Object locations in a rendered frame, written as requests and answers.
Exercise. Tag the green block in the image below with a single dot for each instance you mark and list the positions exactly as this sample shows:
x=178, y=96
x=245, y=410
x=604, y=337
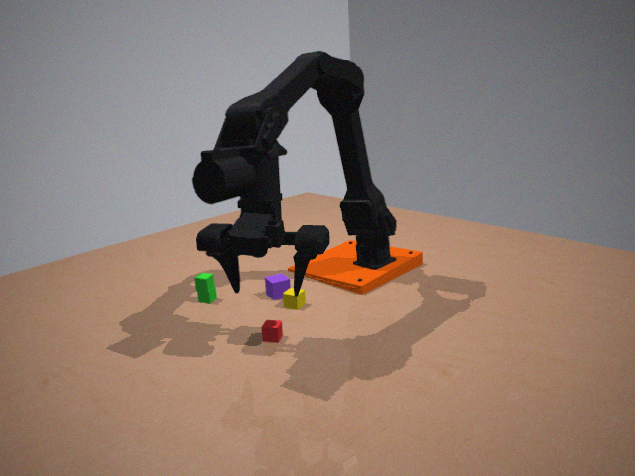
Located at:
x=207, y=297
x=204, y=282

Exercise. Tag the purple cube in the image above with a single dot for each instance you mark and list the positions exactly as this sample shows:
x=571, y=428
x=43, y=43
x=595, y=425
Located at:
x=276, y=285

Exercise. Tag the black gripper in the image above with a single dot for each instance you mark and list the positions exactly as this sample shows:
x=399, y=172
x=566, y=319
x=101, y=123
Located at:
x=309, y=240

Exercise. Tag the yellow cube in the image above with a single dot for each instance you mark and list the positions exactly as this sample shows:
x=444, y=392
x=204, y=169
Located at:
x=292, y=302

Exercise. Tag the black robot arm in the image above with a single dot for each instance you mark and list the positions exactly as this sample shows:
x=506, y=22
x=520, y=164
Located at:
x=245, y=158

